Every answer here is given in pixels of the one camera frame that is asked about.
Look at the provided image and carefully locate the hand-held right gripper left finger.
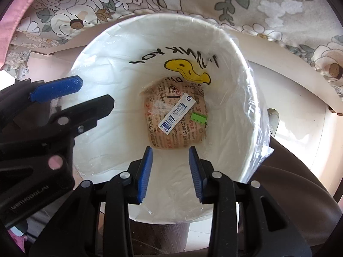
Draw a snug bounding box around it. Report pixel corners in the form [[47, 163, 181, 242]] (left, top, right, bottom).
[[28, 147, 154, 257]]

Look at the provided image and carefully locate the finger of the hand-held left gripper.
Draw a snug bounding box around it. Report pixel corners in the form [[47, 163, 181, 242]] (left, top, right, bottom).
[[0, 94, 115, 190], [0, 76, 83, 131]]

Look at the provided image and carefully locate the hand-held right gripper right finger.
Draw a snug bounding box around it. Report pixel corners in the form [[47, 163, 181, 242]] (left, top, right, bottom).
[[188, 146, 313, 257]]

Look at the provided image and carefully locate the printed plastic bin liner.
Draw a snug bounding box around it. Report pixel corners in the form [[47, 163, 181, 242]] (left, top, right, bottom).
[[72, 16, 274, 220]]

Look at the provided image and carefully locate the pink quilted jacket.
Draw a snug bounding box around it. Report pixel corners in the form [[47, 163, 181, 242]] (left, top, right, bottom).
[[7, 227, 29, 247]]

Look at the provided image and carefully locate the brown printed paper bag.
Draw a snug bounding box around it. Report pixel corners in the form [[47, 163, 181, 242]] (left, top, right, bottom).
[[141, 76, 208, 149]]

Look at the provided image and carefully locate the bright green plastic piece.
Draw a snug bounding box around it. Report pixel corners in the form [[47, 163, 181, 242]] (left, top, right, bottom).
[[191, 112, 208, 126]]

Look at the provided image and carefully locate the person's left leg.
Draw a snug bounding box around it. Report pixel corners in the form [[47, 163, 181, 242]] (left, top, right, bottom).
[[149, 221, 189, 257]]

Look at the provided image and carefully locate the person's leg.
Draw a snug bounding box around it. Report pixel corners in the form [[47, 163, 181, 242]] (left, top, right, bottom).
[[236, 136, 343, 247], [149, 221, 189, 257]]

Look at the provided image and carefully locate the white and blue small box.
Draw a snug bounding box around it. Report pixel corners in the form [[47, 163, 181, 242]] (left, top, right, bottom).
[[157, 93, 196, 135]]

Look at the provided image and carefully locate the pink floral bedspread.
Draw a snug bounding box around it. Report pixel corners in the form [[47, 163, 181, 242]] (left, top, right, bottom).
[[0, 0, 47, 65]]

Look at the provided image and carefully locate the grey slipper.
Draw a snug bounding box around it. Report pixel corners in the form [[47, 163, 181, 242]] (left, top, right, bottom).
[[266, 108, 281, 137]]

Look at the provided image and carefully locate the person's right leg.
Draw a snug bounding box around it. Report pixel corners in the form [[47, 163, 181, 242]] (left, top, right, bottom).
[[236, 136, 343, 247]]

